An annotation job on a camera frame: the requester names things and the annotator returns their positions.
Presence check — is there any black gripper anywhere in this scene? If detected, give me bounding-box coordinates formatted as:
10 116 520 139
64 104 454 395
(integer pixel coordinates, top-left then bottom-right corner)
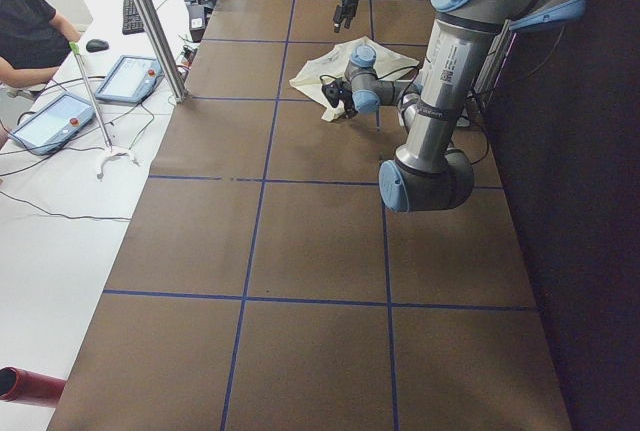
333 0 359 33
336 79 357 119

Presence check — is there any cream long-sleeve printed shirt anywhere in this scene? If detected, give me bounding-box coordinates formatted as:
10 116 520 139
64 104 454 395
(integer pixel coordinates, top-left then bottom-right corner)
289 37 419 122

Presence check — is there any black keyboard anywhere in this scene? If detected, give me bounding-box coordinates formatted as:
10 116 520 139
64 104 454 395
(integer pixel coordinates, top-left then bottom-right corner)
121 0 145 35

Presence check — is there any far blue teach pendant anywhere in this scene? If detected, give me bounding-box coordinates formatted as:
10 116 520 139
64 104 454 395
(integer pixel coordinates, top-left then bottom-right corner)
95 55 164 104

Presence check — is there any blue teach pendant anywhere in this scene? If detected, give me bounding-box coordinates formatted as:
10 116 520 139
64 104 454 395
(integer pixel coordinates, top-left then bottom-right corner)
9 92 95 155
95 55 164 104

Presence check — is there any white reacher grabber tool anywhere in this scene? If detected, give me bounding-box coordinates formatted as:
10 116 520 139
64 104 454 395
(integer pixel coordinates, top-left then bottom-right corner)
69 41 138 180

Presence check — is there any black computer mouse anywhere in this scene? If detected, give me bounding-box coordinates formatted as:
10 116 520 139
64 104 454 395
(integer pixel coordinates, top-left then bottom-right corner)
85 39 109 53

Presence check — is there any near blue teach pendant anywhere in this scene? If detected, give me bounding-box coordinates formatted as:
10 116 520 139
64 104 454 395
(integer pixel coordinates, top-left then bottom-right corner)
9 92 95 155

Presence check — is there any seated person black shirt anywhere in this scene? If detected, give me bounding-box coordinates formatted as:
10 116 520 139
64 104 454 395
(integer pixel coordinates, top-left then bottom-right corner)
0 0 82 147

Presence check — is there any red cylinder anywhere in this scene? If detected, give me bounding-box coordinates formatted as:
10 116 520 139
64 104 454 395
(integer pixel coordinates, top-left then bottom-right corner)
1 367 66 408

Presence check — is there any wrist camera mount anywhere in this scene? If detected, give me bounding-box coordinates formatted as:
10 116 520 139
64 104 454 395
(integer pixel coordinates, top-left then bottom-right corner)
321 80 341 108

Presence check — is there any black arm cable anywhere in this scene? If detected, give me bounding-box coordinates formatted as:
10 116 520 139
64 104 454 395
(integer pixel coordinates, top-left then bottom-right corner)
319 63 491 165

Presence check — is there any white camera mast pedestal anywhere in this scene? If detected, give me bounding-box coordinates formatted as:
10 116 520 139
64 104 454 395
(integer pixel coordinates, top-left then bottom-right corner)
392 80 470 131

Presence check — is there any aluminium frame post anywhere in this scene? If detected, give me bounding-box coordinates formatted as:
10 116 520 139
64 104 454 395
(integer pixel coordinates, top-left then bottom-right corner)
133 0 188 103

